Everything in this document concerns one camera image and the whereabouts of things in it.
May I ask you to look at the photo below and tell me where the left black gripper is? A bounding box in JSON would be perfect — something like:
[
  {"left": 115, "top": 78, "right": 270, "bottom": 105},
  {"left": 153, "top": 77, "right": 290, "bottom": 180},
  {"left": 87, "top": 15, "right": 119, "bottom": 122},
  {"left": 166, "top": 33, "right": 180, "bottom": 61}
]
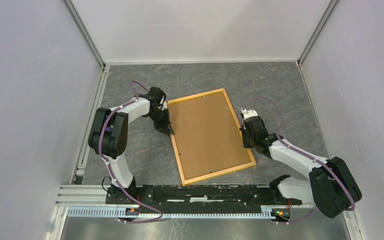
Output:
[{"left": 146, "top": 108, "right": 174, "bottom": 137}]

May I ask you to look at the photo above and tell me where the wooden picture frame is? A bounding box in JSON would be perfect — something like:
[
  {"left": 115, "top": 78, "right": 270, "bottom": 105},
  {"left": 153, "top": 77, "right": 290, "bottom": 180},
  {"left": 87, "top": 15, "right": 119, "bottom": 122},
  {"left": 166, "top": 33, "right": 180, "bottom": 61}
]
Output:
[{"left": 166, "top": 87, "right": 258, "bottom": 186}]

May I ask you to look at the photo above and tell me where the brown backing board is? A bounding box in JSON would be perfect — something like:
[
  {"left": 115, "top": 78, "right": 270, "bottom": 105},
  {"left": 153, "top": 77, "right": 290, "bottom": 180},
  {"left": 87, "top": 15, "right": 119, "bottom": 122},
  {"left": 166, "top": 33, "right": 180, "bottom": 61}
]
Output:
[{"left": 168, "top": 91, "right": 253, "bottom": 181}]

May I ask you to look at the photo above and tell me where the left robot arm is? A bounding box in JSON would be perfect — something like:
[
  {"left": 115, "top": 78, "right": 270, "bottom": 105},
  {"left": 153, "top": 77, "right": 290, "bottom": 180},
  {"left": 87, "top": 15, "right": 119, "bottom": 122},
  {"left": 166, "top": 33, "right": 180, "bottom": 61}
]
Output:
[{"left": 88, "top": 86, "right": 174, "bottom": 204}]

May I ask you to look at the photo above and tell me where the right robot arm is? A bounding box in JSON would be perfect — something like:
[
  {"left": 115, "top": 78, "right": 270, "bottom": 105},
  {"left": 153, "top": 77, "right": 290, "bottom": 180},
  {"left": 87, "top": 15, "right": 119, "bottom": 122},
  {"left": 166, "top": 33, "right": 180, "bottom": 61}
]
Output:
[{"left": 239, "top": 110, "right": 363, "bottom": 219}]

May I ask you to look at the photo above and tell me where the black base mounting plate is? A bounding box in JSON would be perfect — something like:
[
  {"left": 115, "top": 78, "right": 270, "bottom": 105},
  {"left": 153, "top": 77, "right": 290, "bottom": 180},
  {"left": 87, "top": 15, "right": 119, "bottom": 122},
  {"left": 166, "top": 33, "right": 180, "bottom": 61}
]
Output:
[{"left": 105, "top": 184, "right": 303, "bottom": 215}]

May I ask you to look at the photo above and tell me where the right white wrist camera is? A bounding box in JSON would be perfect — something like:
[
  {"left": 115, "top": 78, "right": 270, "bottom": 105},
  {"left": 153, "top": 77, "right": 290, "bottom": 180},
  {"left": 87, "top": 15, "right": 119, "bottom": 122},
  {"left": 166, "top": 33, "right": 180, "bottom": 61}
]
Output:
[{"left": 241, "top": 108, "right": 259, "bottom": 120}]

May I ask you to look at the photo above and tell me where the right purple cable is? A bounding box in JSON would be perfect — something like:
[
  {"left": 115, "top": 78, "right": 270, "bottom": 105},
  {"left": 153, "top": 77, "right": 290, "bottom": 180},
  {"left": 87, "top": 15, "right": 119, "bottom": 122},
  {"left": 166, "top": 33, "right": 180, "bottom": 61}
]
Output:
[{"left": 241, "top": 96, "right": 357, "bottom": 226}]

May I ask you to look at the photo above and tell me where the purple cable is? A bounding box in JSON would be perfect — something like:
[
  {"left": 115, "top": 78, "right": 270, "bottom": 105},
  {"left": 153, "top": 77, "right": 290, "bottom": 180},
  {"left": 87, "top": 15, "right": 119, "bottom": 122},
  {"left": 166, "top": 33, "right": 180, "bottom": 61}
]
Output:
[
  {"left": 241, "top": 96, "right": 357, "bottom": 226},
  {"left": 97, "top": 80, "right": 164, "bottom": 225}
]

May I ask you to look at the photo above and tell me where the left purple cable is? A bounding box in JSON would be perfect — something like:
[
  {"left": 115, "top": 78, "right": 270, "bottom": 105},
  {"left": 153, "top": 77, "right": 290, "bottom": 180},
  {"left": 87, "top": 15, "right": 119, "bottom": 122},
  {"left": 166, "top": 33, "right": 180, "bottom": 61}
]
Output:
[{"left": 97, "top": 80, "right": 164, "bottom": 225}]

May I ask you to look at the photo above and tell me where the aluminium rail frame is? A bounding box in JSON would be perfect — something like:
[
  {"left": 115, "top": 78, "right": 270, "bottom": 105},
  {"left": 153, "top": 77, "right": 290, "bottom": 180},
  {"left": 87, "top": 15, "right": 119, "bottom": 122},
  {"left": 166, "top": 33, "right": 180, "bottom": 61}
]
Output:
[{"left": 48, "top": 62, "right": 362, "bottom": 240}]

